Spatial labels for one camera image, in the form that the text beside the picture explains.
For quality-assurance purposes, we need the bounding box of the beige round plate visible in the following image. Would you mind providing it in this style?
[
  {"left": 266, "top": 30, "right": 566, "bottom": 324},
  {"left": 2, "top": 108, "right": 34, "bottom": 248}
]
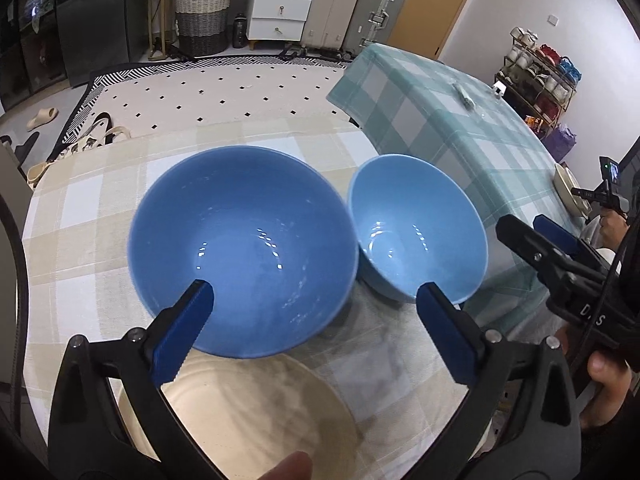
[{"left": 117, "top": 349, "right": 362, "bottom": 480}]

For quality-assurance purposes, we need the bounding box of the white bowl on table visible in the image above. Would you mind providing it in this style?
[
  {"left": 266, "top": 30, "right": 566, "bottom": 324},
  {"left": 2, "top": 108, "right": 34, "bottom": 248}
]
[{"left": 552, "top": 164, "right": 591, "bottom": 219}]

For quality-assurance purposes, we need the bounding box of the left hand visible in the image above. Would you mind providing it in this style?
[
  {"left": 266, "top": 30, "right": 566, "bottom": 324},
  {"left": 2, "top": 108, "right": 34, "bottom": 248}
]
[{"left": 259, "top": 451, "right": 312, "bottom": 480}]

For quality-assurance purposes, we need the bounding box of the large blue bowl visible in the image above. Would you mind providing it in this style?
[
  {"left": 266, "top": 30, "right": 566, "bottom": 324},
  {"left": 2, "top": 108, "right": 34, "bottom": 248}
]
[{"left": 127, "top": 145, "right": 358, "bottom": 359}]

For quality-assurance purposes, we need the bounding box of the printed canvas tote bag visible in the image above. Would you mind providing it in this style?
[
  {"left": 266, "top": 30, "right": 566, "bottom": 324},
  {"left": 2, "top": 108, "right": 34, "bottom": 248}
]
[{"left": 26, "top": 112, "right": 131, "bottom": 190}]

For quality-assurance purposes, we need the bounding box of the woven laundry basket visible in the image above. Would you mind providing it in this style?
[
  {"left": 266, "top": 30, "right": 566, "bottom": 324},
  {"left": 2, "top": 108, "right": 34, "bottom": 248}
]
[{"left": 174, "top": 0, "right": 231, "bottom": 58}]

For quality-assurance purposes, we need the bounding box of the beige suitcase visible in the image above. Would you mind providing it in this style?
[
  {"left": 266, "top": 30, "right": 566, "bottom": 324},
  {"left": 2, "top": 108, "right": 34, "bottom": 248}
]
[{"left": 300, "top": 0, "right": 357, "bottom": 51}]

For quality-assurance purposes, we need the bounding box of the silver grey suitcase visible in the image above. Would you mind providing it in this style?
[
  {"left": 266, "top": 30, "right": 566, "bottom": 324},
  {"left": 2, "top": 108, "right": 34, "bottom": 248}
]
[{"left": 342, "top": 0, "right": 406, "bottom": 58}]

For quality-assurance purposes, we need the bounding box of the white drawer cabinet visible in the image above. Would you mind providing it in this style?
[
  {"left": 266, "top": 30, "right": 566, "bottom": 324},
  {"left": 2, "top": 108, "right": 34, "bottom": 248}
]
[{"left": 247, "top": 0, "right": 311, "bottom": 48}]

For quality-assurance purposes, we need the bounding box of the cup storage rack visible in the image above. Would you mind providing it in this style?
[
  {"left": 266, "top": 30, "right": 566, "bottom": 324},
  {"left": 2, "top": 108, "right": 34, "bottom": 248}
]
[{"left": 494, "top": 26, "right": 582, "bottom": 140}]

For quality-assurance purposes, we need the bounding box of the black slipper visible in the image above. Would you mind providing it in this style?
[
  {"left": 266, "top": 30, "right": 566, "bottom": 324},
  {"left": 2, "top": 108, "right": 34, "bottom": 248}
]
[{"left": 0, "top": 131, "right": 40, "bottom": 178}]

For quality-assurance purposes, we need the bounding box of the light blue bowl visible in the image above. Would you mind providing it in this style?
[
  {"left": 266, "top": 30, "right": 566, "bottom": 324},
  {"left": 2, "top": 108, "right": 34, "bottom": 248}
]
[{"left": 347, "top": 154, "right": 488, "bottom": 304}]

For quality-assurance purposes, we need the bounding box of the white black-diamond rug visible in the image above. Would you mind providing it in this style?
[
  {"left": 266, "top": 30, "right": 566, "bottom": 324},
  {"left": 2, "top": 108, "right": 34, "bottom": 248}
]
[{"left": 52, "top": 55, "right": 348, "bottom": 154}]

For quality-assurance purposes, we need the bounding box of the wooden door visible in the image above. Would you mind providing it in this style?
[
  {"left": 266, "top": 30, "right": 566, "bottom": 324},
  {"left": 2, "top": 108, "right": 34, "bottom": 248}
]
[{"left": 387, "top": 0, "right": 466, "bottom": 60}]

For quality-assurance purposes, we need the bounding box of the black refrigerator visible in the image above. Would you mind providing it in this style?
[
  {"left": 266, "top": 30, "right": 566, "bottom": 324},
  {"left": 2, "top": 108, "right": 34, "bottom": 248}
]
[{"left": 55, "top": 0, "right": 148, "bottom": 87}]

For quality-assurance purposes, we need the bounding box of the clear plastic wrapped utensil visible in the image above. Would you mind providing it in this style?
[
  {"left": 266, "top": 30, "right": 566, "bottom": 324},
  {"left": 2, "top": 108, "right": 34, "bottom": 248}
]
[{"left": 451, "top": 81, "right": 475, "bottom": 110}]

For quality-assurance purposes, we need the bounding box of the black water bottle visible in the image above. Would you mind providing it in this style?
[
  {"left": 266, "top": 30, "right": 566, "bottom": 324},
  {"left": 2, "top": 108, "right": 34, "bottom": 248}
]
[{"left": 232, "top": 13, "right": 248, "bottom": 49}]

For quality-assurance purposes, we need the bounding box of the beige slipper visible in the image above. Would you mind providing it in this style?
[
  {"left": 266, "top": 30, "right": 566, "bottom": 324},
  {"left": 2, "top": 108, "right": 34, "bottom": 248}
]
[{"left": 26, "top": 107, "right": 58, "bottom": 131}]

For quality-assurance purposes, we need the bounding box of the right hand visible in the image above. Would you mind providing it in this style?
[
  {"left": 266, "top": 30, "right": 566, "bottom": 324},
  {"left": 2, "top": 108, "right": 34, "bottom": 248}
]
[{"left": 580, "top": 351, "right": 632, "bottom": 430}]

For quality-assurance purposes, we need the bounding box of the teal plaid tablecloth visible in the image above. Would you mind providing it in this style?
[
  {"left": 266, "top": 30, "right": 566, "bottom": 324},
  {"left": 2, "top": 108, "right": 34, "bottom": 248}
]
[{"left": 328, "top": 44, "right": 585, "bottom": 333}]

